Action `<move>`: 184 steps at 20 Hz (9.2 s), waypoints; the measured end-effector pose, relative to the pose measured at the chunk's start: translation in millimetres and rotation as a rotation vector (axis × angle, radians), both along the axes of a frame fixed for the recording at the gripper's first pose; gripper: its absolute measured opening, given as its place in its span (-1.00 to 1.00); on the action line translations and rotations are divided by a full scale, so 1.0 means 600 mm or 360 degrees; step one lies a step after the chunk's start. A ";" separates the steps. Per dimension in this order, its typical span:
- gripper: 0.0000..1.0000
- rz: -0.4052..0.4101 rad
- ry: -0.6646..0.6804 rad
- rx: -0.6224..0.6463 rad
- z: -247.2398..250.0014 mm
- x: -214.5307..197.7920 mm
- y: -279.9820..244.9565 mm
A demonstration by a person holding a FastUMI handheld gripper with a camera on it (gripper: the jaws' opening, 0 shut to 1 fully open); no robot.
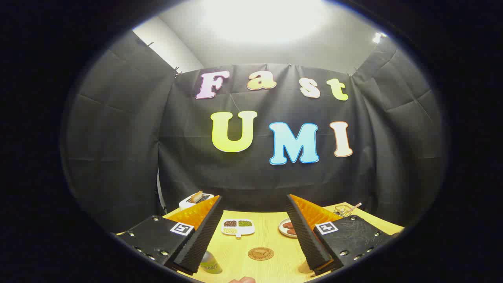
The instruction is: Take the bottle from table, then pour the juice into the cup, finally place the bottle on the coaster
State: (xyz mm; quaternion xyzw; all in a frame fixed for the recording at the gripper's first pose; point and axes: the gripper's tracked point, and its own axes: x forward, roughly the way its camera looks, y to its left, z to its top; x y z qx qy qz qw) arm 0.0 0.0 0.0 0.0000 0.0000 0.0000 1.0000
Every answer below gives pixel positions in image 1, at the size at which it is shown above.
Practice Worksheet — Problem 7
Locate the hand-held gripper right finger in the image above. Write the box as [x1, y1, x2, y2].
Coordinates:
[286, 194, 393, 276]

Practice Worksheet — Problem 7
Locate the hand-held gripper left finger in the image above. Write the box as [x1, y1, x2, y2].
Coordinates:
[117, 195, 223, 275]

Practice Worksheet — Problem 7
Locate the silver green juice bottle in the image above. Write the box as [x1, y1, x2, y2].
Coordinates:
[200, 251, 223, 275]

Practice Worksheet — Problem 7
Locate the round cork coaster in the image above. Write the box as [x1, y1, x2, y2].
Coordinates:
[248, 247, 274, 261]

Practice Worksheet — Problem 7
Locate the white round plate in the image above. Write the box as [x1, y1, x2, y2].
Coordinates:
[279, 218, 299, 238]

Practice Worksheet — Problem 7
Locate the wooden table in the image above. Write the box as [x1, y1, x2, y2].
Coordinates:
[116, 202, 405, 283]

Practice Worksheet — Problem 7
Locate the white divided dish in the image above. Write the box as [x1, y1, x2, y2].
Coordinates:
[221, 219, 255, 239]

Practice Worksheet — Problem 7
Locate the white toaster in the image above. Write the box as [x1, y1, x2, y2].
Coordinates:
[179, 191, 215, 211]

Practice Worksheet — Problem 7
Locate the black backdrop cloth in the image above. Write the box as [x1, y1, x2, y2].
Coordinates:
[61, 31, 448, 234]

